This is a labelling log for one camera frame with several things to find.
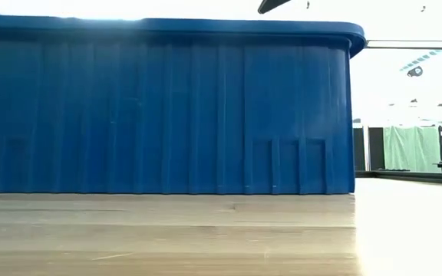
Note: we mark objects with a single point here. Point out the black aluminium frame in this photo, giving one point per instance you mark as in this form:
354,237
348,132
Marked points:
416,177

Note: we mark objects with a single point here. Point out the blue plastic bin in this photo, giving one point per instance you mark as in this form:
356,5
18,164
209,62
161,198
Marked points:
167,115

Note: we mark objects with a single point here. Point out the black partition panel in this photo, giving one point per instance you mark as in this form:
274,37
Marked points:
358,149
376,149

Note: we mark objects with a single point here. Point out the teal striped ceiling band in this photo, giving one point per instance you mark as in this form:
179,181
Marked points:
420,60

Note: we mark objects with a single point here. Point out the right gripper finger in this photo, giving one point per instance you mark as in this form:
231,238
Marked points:
272,5

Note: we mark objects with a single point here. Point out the long ceiling light strip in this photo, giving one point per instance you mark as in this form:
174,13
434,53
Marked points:
413,44

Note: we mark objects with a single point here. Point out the black round fixture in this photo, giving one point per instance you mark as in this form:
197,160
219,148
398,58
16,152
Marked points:
415,71

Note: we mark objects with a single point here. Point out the white partition post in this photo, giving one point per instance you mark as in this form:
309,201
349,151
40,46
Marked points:
366,147

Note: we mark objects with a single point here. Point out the pale green hanging cloth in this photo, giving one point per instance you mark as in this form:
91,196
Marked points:
411,149

